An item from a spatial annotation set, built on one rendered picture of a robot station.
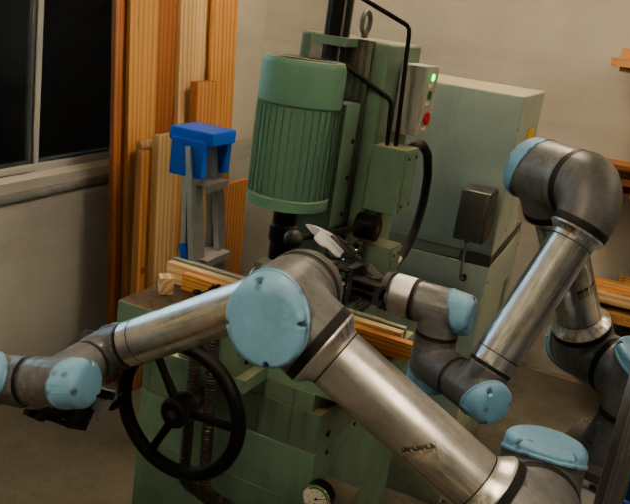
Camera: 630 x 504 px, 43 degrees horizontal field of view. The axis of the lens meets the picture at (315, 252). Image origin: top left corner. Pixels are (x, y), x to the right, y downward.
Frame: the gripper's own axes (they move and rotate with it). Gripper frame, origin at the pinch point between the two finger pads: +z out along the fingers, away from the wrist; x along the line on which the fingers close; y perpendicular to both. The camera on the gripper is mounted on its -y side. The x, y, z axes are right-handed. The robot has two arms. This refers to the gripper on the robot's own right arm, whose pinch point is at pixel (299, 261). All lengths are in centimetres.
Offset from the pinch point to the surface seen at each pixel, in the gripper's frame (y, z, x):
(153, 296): -8.4, 37.8, 19.8
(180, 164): -74, 80, 0
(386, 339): -16.5, -15.5, 15.2
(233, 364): 8.1, 6.1, 21.2
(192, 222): -75, 72, 18
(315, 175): -11.4, 5.0, -15.4
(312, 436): -2.5, -8.8, 34.9
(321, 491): 3.2, -15.0, 42.2
